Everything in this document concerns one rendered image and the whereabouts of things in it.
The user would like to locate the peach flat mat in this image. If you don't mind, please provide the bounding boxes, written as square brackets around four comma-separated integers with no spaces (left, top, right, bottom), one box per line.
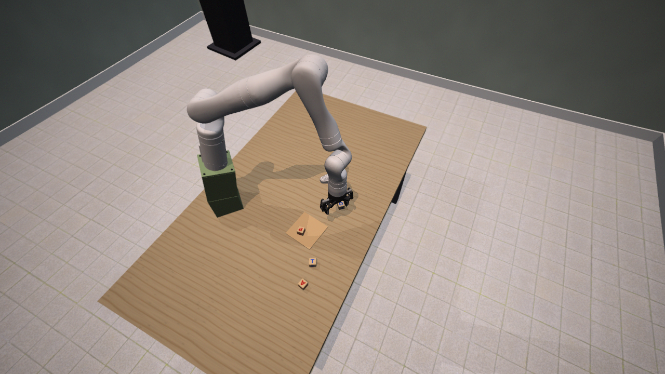
[286,212,328,249]

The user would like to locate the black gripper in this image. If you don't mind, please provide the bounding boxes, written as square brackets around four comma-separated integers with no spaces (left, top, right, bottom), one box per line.
[320,188,353,215]

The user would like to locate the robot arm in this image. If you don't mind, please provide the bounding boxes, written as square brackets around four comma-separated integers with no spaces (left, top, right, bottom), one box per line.
[187,55,352,197]

